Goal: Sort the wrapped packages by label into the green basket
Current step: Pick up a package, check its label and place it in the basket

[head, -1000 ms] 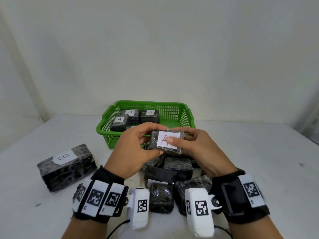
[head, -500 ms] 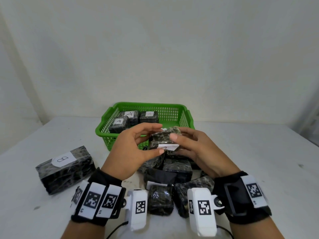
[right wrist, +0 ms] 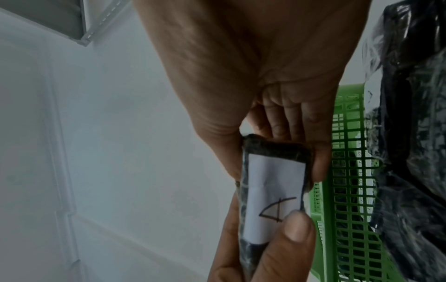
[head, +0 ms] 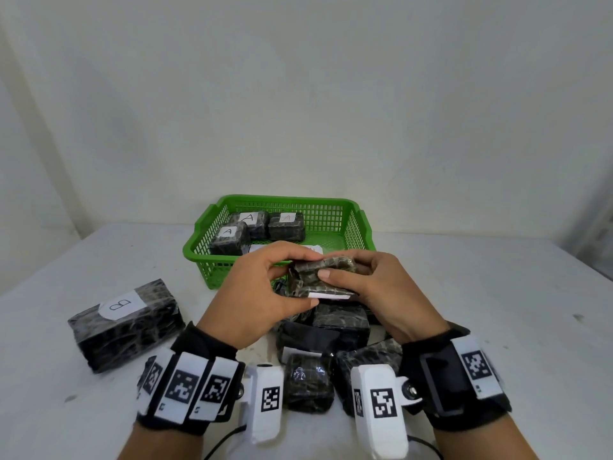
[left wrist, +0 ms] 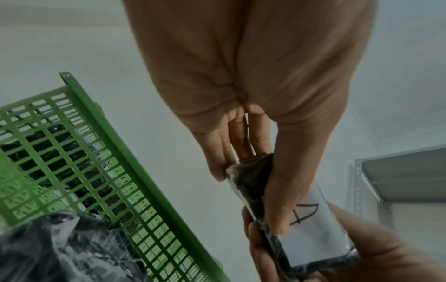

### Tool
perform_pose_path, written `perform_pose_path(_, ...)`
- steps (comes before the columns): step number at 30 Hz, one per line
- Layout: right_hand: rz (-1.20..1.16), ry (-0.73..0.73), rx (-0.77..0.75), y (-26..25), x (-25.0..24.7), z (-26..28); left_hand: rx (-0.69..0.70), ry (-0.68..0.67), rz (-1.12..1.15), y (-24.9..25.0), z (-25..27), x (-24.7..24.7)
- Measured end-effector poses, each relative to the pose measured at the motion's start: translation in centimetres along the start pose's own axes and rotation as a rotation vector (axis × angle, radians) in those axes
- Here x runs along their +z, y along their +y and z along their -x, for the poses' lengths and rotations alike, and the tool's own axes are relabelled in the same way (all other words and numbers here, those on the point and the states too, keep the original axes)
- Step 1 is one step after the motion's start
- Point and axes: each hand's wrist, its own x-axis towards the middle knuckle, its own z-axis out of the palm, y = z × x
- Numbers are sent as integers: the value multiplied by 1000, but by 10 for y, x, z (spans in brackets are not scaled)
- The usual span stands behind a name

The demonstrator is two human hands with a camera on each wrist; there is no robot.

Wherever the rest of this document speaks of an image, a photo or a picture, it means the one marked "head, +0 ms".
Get person's left hand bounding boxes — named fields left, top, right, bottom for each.
left=196, top=240, right=325, bottom=352

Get person's right hand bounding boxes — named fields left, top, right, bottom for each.
left=318, top=251, right=452, bottom=346

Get green plastic basket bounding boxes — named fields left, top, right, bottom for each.
left=181, top=194, right=377, bottom=291

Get small packet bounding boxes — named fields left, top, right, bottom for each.
left=267, top=213, right=307, bottom=243

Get black packets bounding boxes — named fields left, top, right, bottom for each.
left=275, top=301, right=408, bottom=417

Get large black packet labelled B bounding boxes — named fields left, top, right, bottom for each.
left=66, top=278, right=186, bottom=374

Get person's right forearm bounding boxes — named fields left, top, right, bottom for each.
left=433, top=416, right=540, bottom=460

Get white paper sign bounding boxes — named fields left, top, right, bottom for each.
left=248, top=243, right=322, bottom=254

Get black wristband with marker tags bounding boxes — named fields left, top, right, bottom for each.
left=136, top=322, right=246, bottom=436
left=400, top=322, right=512, bottom=432

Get black cable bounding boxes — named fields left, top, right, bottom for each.
left=407, top=435, right=444, bottom=460
left=203, top=425, right=248, bottom=460

